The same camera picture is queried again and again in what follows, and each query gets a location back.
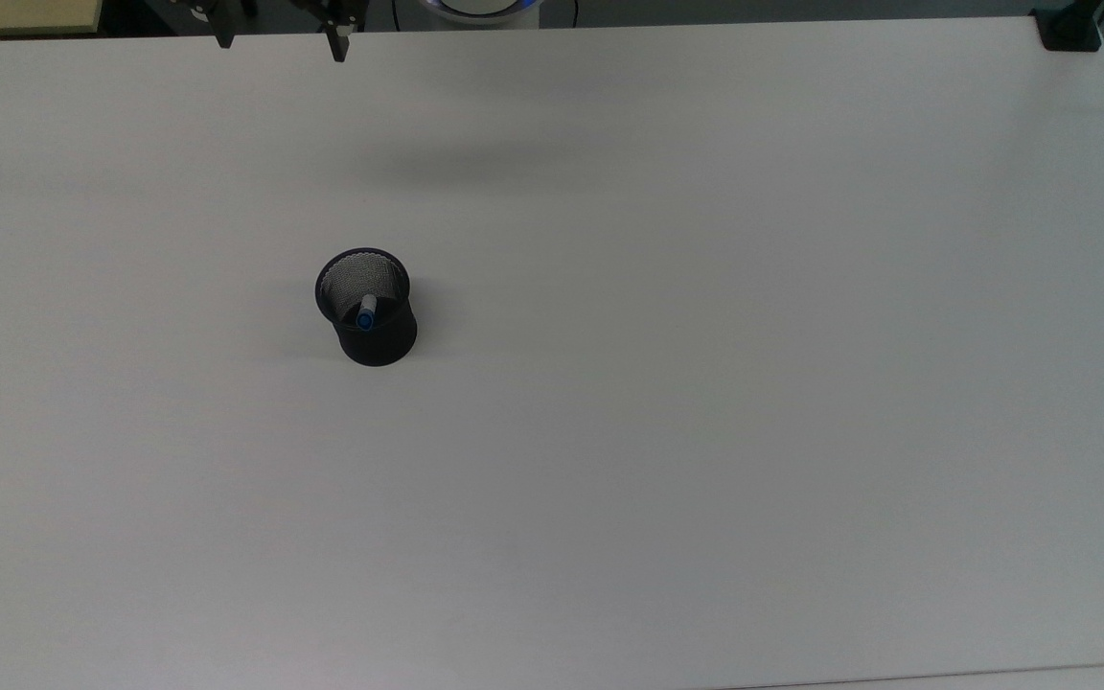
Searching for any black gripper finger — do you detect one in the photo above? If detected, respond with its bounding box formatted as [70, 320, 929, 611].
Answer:
[298, 0, 363, 64]
[192, 0, 237, 50]

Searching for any black camera pole with clamp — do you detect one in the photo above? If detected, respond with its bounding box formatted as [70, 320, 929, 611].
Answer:
[1031, 0, 1104, 53]

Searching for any black mesh pen cup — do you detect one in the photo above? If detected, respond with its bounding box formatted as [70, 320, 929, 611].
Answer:
[314, 247, 419, 368]

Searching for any white robot base blue ring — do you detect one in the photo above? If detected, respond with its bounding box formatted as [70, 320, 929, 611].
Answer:
[397, 0, 578, 29]

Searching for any beige board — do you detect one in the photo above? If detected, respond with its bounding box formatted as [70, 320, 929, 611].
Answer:
[0, 0, 104, 39]

